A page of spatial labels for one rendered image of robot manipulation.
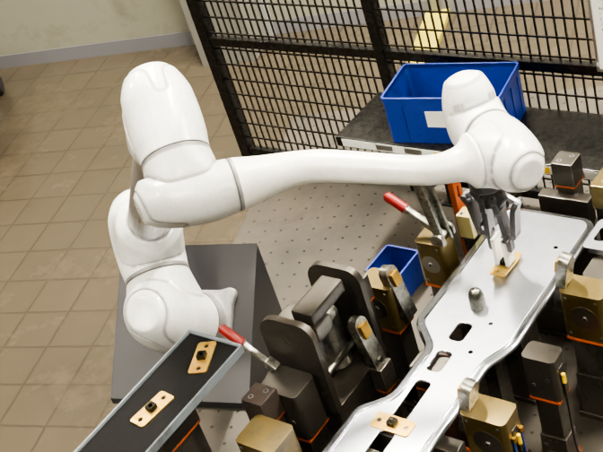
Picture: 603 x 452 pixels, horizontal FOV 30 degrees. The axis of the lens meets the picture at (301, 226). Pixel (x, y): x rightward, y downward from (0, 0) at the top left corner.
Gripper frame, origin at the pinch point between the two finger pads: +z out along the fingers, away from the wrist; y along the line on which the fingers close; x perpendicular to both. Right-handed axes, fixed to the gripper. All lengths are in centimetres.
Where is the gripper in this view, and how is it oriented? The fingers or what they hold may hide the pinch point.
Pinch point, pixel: (502, 249)
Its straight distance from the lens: 235.1
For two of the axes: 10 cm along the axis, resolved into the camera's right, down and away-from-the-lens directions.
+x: 5.5, -6.0, 5.8
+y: 7.9, 1.5, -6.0
